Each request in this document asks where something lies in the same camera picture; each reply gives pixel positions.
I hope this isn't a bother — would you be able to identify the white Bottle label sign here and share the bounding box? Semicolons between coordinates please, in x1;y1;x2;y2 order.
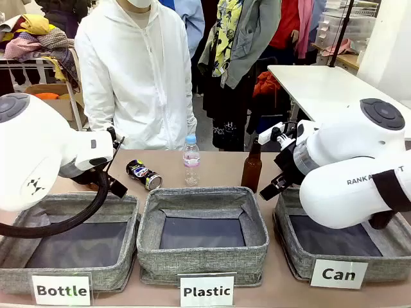
31;274;92;306

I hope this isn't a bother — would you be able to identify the person's right forearm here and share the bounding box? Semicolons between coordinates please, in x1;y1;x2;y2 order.
83;92;116;133

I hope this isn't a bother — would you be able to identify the cardboard box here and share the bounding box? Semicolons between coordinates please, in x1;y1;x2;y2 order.
24;83;88;130

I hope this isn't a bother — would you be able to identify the grey fabric bottle basket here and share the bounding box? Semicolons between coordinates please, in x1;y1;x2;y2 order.
0;192;141;295

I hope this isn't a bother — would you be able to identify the pile of colourful clothes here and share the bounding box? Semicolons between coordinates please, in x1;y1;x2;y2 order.
0;13;80;81

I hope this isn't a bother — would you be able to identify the grey fabric can basket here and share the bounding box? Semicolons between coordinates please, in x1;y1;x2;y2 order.
272;187;411;283

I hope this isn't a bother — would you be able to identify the small clear plastic bottle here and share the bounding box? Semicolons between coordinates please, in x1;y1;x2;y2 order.
182;134;201;187

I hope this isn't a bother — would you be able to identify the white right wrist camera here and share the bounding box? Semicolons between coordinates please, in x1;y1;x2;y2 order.
258;123;285;144

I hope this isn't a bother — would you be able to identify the person in red top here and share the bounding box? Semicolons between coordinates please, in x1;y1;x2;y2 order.
268;0;301;65

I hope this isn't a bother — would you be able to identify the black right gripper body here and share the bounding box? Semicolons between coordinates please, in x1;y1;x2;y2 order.
274;141;306;189

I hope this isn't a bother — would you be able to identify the black stand pole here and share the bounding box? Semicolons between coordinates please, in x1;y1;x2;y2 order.
329;0;355;67

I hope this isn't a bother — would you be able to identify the orange cloth bundle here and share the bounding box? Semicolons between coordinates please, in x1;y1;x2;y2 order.
252;71;281;98

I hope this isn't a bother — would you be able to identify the pink hanging garment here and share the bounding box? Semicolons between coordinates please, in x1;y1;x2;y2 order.
297;0;315;60

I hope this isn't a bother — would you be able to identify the white Can label sign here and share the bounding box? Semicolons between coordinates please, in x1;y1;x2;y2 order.
310;259;369;289

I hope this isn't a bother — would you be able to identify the person in white hoodie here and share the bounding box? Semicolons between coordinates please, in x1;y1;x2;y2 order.
74;0;198;151

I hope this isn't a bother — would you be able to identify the blue storage box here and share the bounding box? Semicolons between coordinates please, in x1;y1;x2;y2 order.
256;114;292;135

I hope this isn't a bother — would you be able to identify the grey fabric plastic basket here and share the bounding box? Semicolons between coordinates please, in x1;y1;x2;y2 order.
136;186;270;287

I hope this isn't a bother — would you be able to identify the clear plastic drawer unit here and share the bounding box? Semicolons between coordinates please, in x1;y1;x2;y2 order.
315;8;377;49

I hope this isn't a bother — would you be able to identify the person in grey cardigan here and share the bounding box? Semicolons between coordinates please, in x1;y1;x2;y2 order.
197;0;283;152

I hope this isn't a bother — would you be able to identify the person in blue shirt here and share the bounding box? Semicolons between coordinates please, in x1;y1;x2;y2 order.
160;0;206;60

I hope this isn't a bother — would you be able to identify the black soda can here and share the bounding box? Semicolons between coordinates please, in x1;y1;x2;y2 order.
126;159;163;191

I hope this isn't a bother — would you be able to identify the pink cloth on desk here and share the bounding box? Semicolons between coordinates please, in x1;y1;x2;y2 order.
322;38;356;57

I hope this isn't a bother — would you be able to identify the white side table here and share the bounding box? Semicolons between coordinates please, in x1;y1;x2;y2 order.
267;65;411;139

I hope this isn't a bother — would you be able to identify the brown glass bottle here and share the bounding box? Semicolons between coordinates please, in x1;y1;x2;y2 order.
240;137;263;194

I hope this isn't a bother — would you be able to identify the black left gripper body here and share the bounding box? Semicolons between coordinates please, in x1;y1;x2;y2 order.
71;169;128;199

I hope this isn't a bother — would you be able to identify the white Plastic label sign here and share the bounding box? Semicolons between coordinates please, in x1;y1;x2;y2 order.
179;276;234;308

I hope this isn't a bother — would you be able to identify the white metal rack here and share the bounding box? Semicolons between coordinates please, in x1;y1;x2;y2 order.
0;47;85;131

